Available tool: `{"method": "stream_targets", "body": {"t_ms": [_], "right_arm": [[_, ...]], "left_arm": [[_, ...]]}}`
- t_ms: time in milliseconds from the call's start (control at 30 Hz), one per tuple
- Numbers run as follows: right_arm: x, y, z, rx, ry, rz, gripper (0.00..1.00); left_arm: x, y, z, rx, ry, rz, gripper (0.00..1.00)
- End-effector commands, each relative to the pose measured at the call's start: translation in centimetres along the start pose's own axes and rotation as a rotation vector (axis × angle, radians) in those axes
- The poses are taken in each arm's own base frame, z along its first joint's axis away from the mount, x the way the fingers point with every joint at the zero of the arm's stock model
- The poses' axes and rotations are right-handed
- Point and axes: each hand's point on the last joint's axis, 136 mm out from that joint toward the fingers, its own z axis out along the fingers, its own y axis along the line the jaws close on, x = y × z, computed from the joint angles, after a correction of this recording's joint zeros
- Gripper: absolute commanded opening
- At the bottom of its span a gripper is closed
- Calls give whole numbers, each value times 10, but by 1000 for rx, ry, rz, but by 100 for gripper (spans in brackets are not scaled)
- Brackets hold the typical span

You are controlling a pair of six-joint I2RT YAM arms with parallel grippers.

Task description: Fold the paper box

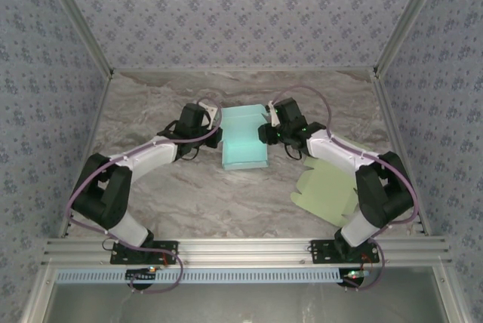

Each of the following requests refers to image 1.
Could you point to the light blue paper box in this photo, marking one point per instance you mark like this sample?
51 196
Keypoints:
243 142

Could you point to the light green paper box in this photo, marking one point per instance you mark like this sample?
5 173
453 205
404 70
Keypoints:
324 191

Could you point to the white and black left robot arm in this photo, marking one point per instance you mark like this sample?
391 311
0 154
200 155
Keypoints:
147 157

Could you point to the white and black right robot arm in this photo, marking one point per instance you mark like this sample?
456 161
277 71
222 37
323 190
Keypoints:
339 153

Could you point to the small black control board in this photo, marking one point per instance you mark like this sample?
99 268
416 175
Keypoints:
141 274
352 277

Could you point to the shiny metal sheet panel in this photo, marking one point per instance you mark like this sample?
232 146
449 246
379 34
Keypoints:
241 304

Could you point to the aluminium side rail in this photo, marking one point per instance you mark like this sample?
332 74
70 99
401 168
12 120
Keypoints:
100 111

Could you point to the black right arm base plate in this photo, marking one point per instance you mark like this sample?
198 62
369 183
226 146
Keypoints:
324 253

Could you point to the aluminium mounting rail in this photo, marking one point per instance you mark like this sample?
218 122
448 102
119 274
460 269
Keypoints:
241 251

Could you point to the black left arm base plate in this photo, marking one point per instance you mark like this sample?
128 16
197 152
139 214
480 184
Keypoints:
128 257

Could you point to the aluminium frame post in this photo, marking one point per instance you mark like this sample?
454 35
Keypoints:
75 17
411 17

